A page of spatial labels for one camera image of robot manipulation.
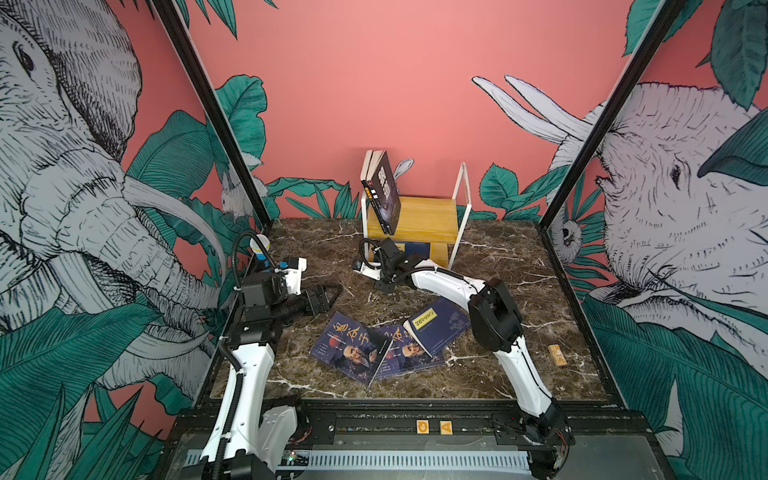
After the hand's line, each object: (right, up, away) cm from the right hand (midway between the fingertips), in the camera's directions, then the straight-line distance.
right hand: (373, 270), depth 96 cm
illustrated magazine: (-6, -22, -10) cm, 25 cm away
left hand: (-10, -2, -21) cm, 24 cm away
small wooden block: (+55, -24, -10) cm, 61 cm away
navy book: (+20, -16, -5) cm, 27 cm away
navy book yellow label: (+16, +7, +7) cm, 19 cm away
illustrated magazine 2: (+10, -24, -10) cm, 28 cm away
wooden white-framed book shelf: (+20, +16, -2) cm, 26 cm away
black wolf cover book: (+3, +23, -13) cm, 27 cm away
